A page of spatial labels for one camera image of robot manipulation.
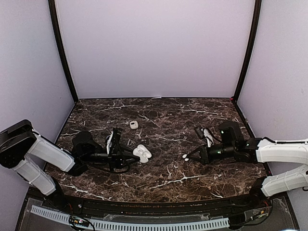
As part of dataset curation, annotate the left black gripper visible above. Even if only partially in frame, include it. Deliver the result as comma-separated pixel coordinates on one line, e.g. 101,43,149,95
82,143,140,172

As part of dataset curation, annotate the white charging case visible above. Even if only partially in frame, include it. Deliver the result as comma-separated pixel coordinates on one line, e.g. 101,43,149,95
133,144,152,164

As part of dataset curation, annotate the beige earbud charging case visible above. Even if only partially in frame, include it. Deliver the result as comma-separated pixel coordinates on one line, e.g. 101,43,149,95
129,121,139,129

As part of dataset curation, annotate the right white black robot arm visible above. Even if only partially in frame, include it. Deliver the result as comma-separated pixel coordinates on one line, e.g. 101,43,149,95
183,121,308,209

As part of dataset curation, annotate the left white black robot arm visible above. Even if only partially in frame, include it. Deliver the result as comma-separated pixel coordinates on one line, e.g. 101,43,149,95
0,119,152,210

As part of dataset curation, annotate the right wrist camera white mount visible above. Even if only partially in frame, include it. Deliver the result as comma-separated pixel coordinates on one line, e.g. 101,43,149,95
202,128,214,147

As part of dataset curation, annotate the black front table rail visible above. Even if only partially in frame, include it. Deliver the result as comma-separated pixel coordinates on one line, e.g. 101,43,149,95
62,195,253,217

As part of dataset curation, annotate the white slotted cable duct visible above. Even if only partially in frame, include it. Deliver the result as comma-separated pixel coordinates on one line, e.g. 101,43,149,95
30,205,230,231

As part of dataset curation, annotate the right black frame post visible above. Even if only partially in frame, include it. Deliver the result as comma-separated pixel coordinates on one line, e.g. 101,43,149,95
232,0,262,103

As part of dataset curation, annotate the black frame post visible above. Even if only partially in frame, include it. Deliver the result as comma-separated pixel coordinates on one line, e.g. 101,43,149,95
48,0,79,103
232,0,262,103

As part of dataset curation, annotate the left black frame post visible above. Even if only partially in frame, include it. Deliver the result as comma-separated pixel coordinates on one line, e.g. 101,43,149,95
48,0,79,103

